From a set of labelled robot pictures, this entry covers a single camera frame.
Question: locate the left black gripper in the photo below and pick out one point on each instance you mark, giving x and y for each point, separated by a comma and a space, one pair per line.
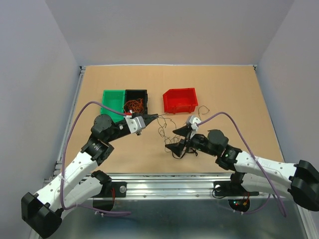
147, 117

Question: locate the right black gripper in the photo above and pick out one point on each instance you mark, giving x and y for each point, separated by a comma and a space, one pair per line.
178, 147

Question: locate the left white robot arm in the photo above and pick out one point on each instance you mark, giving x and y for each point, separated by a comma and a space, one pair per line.
45, 209

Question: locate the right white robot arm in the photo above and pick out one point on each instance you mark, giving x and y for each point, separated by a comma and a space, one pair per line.
296, 181

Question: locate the black plastic bin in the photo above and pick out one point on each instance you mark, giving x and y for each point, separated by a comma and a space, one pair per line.
136, 101

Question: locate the green plastic bin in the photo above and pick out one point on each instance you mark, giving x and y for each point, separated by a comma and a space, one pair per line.
114, 99

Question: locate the red plastic bin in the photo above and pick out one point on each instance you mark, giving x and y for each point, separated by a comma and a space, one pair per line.
183, 100

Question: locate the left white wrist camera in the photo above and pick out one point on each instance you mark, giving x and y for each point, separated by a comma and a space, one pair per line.
135, 124

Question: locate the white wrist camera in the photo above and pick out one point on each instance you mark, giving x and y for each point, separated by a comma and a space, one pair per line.
135, 124
192, 123

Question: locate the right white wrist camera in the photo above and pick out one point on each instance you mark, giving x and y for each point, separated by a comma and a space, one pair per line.
192, 123

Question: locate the aluminium mounting rail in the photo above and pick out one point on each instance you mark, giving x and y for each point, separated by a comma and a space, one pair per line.
171, 186

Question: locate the aluminium table side frame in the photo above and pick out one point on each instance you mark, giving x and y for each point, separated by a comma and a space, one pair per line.
69, 122

